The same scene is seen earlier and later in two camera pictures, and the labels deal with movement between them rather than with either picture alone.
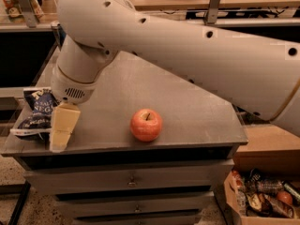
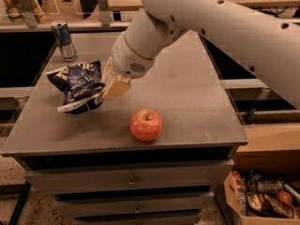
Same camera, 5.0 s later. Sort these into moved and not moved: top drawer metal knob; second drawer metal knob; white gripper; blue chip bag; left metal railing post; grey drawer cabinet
Moved: blue chip bag; white gripper
Not moved: second drawer metal knob; left metal railing post; top drawer metal knob; grey drawer cabinet
